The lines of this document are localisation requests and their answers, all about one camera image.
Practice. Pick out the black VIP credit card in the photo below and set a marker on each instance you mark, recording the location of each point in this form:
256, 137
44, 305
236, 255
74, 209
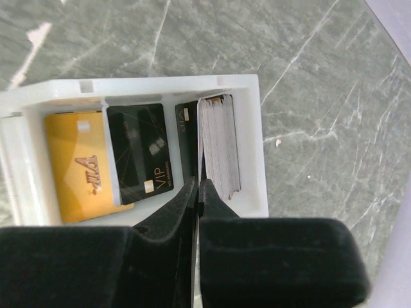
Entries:
139, 157

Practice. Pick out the white card tray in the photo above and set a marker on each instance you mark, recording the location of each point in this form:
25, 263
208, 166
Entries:
24, 150

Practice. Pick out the white card stack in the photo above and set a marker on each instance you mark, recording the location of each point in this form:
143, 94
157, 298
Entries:
218, 158

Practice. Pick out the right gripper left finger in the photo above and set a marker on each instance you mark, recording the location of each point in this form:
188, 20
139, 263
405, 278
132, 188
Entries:
150, 264

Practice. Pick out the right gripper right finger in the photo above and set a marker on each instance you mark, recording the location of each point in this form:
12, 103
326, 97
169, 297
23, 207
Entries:
276, 262

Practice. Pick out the gold credit card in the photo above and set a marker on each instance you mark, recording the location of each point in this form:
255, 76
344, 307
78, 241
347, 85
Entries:
80, 164

